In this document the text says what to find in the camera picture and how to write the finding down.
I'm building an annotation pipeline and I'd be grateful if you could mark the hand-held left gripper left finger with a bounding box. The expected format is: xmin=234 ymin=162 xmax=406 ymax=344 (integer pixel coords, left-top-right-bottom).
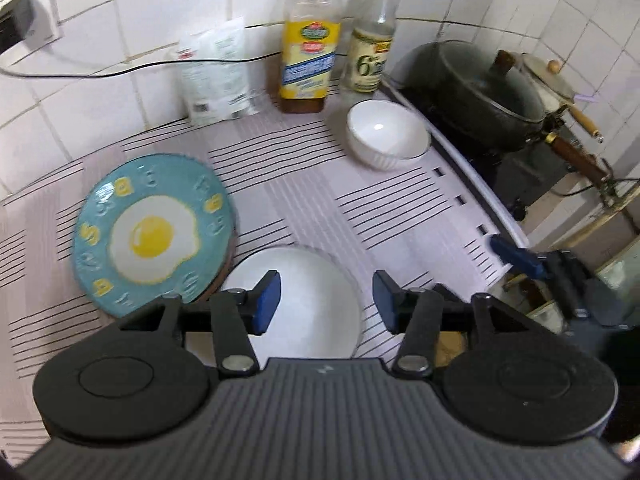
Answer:
xmin=119 ymin=269 xmax=282 ymax=380

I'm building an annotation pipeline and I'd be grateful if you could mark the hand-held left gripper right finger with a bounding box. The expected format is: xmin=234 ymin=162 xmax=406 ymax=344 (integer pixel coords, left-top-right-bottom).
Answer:
xmin=372 ymin=269 xmax=531 ymax=380

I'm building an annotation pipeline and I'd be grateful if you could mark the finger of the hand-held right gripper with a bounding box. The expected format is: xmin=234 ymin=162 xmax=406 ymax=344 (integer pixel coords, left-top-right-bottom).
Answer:
xmin=490 ymin=235 xmax=548 ymax=281
xmin=544 ymin=249 xmax=593 ymax=318

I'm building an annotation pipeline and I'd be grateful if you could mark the white bowl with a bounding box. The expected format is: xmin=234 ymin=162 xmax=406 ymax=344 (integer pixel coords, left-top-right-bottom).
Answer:
xmin=346 ymin=100 xmax=432 ymax=171
xmin=220 ymin=245 xmax=365 ymax=359

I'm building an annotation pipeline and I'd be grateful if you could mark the blue fried egg plate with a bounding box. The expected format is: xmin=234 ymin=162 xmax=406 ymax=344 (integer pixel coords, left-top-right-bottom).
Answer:
xmin=72 ymin=152 xmax=238 ymax=318

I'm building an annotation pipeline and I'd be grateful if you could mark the black gas stove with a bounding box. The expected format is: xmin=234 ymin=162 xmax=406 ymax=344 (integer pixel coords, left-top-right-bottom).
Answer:
xmin=390 ymin=85 xmax=571 ymax=221

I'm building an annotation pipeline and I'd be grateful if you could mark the striped table mat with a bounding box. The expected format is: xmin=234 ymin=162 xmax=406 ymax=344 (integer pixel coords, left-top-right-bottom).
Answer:
xmin=0 ymin=105 xmax=531 ymax=411

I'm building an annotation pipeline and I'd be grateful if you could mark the black cooking pot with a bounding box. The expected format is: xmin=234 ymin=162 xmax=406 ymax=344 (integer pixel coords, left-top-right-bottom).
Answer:
xmin=395 ymin=40 xmax=613 ymax=186

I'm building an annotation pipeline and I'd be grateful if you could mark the glass pot lid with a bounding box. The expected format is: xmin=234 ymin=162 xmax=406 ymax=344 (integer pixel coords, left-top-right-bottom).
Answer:
xmin=439 ymin=40 xmax=547 ymax=122

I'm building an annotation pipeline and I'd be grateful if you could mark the white plastic packet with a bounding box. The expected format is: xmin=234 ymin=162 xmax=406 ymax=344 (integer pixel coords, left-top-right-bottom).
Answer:
xmin=177 ymin=17 xmax=261 ymax=127

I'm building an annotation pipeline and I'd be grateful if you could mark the clear vinegar bottle yellow cap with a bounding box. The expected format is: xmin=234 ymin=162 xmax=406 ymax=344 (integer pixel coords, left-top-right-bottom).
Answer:
xmin=342 ymin=0 xmax=401 ymax=95

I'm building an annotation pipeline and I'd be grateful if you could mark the yellow label oil bottle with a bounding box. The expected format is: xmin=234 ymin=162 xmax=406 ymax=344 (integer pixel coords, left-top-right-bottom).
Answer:
xmin=277 ymin=0 xmax=343 ymax=115

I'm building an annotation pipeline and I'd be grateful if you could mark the cream pan with wooden handle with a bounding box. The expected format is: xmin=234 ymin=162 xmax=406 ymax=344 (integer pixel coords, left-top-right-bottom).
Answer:
xmin=520 ymin=52 xmax=606 ymax=143

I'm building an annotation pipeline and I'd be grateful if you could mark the black cable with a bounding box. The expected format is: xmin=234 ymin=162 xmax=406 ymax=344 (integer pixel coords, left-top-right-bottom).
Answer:
xmin=0 ymin=50 xmax=283 ymax=81

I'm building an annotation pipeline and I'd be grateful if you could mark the white wall socket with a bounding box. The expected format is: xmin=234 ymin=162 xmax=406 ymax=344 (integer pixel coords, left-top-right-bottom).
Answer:
xmin=0 ymin=0 xmax=66 ymax=56

